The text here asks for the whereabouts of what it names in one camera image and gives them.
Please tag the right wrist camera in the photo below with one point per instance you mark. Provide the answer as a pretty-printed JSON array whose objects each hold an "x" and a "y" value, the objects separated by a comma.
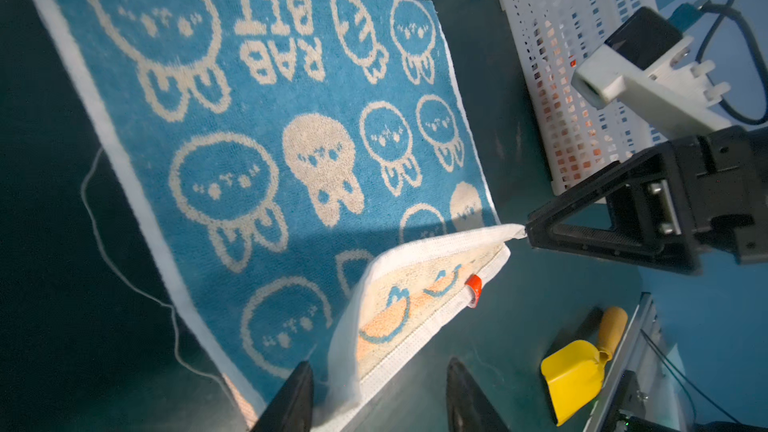
[{"x": 639, "y": 65}]

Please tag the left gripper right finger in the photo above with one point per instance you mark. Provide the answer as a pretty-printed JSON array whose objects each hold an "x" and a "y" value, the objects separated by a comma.
[{"x": 468, "y": 408}]

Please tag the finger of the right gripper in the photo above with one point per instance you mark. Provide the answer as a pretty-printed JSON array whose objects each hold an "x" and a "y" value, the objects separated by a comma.
[{"x": 634, "y": 212}]

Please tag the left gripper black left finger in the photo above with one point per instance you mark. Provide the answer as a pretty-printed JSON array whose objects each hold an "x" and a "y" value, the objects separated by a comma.
[{"x": 291, "y": 410}]

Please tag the teal owl pattern towel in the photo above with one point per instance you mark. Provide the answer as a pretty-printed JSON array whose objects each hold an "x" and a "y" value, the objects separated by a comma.
[{"x": 303, "y": 173}]

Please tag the aluminium front rail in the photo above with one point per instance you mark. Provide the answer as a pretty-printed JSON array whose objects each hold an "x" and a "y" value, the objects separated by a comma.
[{"x": 641, "y": 392}]

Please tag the orange pattern towel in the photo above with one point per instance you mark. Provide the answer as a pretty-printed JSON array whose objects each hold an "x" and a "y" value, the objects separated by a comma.
[{"x": 567, "y": 128}]

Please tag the yellow toy shovel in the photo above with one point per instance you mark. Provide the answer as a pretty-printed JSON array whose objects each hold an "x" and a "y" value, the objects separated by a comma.
[{"x": 575, "y": 373}]

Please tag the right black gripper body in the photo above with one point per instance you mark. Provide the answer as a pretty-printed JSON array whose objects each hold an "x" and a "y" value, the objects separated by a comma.
[{"x": 724, "y": 191}]

